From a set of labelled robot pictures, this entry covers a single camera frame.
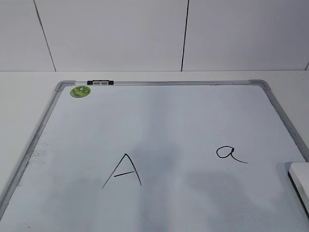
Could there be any white board with grey frame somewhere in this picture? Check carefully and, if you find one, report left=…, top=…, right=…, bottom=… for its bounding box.
left=0, top=83, right=309, bottom=232

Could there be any round green magnet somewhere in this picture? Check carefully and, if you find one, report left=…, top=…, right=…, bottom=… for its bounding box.
left=70, top=86, right=91, bottom=98

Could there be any black and silver frame clip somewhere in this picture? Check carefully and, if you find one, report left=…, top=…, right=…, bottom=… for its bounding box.
left=87, top=80, right=114, bottom=85

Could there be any white eraser with black felt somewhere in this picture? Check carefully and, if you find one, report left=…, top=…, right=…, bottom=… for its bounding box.
left=288, top=162, right=309, bottom=217

